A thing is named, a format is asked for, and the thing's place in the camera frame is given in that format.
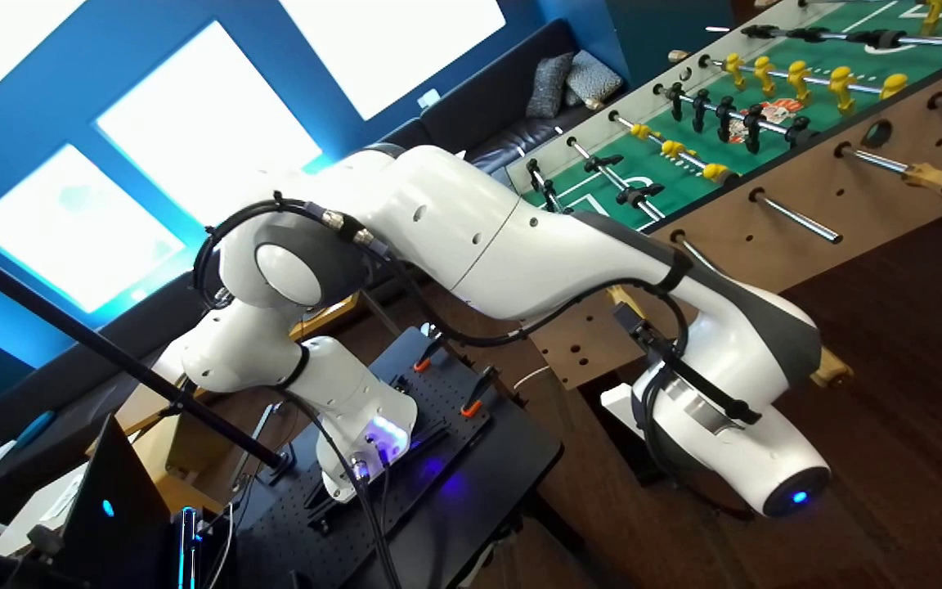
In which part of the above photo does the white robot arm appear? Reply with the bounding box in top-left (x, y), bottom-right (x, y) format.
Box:
top-left (166, 143), bottom-right (830, 517)

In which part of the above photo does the dark couch with pillows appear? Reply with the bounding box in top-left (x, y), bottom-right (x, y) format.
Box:
top-left (378, 21), bottom-right (595, 181)

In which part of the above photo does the foosball table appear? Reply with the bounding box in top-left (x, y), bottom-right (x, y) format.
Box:
top-left (502, 0), bottom-right (942, 393)

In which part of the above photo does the black laptop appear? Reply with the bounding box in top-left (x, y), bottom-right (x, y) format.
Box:
top-left (52, 420), bottom-right (174, 589)

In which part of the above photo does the black tripod pole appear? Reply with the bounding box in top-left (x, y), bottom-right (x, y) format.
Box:
top-left (0, 270), bottom-right (294, 478)

